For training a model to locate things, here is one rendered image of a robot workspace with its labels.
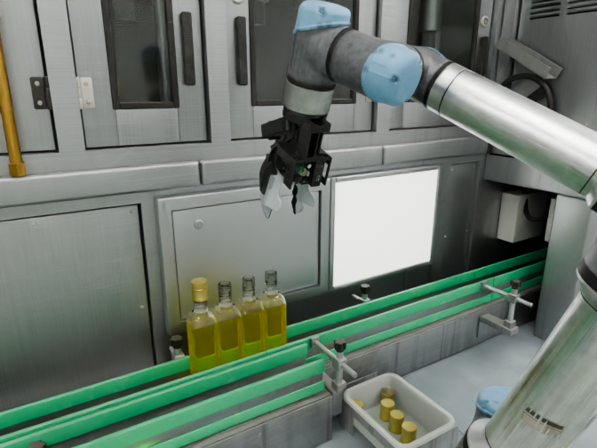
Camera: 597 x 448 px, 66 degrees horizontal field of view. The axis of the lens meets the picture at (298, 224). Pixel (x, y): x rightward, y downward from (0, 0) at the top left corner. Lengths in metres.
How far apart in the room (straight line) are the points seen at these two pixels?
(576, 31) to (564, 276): 0.72
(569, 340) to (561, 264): 1.06
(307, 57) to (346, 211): 0.70
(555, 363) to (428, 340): 0.86
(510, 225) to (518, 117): 1.20
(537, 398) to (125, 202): 0.84
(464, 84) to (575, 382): 0.40
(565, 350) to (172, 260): 0.81
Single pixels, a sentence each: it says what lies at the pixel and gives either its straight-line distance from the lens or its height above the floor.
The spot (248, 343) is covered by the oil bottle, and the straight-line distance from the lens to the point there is 1.09.
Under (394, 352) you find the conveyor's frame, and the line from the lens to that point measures 1.35.
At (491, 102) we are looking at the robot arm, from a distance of 0.70.
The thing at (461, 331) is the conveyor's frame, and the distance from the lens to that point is 1.54.
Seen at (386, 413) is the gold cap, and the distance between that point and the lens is 1.23.
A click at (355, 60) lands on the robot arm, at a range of 0.64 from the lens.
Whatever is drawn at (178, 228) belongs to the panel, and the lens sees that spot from 1.09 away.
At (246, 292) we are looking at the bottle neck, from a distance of 1.05.
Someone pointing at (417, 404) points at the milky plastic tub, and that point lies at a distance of 1.24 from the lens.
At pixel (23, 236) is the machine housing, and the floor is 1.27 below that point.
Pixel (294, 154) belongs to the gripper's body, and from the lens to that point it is 0.73.
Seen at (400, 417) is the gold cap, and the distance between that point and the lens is 1.19.
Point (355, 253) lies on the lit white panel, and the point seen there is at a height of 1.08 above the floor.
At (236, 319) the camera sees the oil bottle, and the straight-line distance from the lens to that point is 1.05.
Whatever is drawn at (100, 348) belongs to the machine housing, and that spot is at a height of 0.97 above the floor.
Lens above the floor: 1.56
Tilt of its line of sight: 17 degrees down
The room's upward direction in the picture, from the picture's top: straight up
